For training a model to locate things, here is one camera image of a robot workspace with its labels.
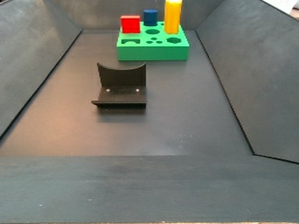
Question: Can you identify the green shape sorter block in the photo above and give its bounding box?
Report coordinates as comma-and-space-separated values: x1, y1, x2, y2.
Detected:
117, 22, 190, 61

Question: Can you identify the red cube block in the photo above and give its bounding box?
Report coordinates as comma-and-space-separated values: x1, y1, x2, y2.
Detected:
121, 15, 141, 33

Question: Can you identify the blue cylinder block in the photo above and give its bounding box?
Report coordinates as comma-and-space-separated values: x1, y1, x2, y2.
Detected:
145, 9, 158, 26

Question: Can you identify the yellow star prism block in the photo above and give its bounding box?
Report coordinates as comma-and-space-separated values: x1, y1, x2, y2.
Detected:
163, 0, 183, 34

